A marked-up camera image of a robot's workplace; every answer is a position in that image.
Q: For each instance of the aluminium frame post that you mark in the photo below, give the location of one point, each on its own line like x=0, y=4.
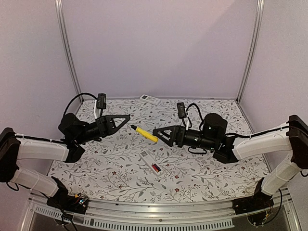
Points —
x=252, y=50
x=65, y=41

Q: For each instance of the white air conditioner remote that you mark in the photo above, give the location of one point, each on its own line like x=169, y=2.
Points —
x=147, y=158

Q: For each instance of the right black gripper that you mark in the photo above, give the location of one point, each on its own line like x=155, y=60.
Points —
x=177, y=137

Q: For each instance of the red black battery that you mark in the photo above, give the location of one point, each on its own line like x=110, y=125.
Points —
x=156, y=168

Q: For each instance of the yellow handled screwdriver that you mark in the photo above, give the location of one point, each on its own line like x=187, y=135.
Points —
x=144, y=133

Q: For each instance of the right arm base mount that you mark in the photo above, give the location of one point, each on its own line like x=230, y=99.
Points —
x=257, y=201

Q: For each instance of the floral patterned table mat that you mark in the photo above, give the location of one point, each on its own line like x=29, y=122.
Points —
x=113, y=169

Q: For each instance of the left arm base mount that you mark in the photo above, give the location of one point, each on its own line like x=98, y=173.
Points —
x=77, y=203

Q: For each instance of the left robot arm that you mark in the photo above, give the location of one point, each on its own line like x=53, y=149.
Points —
x=15, y=147

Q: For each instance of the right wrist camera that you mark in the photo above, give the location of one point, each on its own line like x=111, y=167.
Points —
x=181, y=110

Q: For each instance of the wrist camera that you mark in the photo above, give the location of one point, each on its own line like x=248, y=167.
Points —
x=181, y=110
x=101, y=101

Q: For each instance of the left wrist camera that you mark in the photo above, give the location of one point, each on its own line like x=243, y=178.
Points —
x=101, y=101

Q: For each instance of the left aluminium frame post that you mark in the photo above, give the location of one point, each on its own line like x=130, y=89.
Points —
x=65, y=41

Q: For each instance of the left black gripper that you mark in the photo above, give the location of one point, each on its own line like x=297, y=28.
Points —
x=106, y=125

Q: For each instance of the right aluminium frame post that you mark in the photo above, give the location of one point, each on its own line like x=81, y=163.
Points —
x=252, y=50

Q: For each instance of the front aluminium rail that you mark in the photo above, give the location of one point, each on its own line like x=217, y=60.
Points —
x=104, y=215

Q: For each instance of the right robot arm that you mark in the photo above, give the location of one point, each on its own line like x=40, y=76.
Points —
x=291, y=136

